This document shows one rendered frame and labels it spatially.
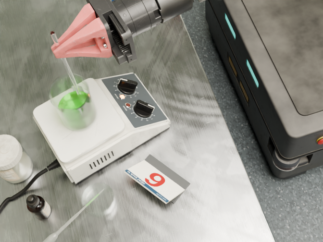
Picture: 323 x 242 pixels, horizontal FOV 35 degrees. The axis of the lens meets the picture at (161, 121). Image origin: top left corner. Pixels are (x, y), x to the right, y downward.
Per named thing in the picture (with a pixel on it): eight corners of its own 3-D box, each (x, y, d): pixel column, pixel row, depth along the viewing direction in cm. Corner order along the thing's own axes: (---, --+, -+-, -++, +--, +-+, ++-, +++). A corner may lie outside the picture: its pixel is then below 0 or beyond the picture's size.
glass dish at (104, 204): (100, 180, 89) (98, 175, 87) (122, 200, 87) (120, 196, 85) (77, 203, 88) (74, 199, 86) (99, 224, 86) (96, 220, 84)
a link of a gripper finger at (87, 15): (59, 62, 66) (125, 30, 67) (39, 24, 69) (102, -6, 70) (72, 90, 72) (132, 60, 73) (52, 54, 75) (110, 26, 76)
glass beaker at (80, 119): (54, 114, 87) (39, 88, 79) (85, 93, 88) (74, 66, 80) (77, 144, 84) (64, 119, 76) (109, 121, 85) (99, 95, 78)
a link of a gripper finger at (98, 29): (54, 52, 67) (118, 20, 68) (33, 14, 70) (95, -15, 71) (67, 79, 73) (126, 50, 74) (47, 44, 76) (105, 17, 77)
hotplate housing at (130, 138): (135, 78, 99) (129, 54, 91) (172, 128, 93) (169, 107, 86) (31, 138, 94) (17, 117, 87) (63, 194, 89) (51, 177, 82)
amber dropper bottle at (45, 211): (37, 223, 87) (24, 210, 81) (31, 208, 88) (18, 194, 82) (54, 214, 87) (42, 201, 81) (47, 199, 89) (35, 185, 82)
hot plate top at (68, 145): (93, 78, 90) (92, 75, 89) (128, 128, 85) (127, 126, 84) (31, 112, 88) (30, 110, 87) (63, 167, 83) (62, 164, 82)
